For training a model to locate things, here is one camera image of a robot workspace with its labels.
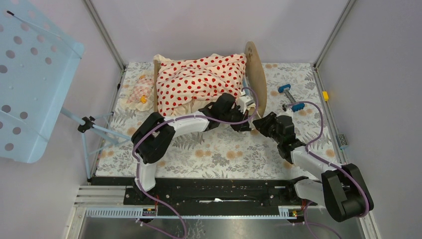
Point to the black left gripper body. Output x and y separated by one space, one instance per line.
236 114

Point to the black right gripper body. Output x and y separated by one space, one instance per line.
268 128

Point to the wooden pet bed frame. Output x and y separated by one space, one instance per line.
254 72

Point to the red strawberry print duvet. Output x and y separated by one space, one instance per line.
185 86

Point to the checkered ruffled pillow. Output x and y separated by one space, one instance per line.
139 96

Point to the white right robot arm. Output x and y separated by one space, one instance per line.
341 189

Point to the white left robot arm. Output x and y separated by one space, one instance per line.
152 139

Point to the blue striped mattress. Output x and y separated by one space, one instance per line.
246 89

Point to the blue dumbbell toy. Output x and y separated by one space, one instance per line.
295 106

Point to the floral table mat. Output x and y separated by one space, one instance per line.
222 152

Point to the yellow clip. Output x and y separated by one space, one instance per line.
325 96

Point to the blue perforated music stand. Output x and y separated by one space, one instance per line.
38 61

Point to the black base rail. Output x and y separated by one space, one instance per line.
209 197

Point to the grey cable duct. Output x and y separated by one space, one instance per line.
211 216

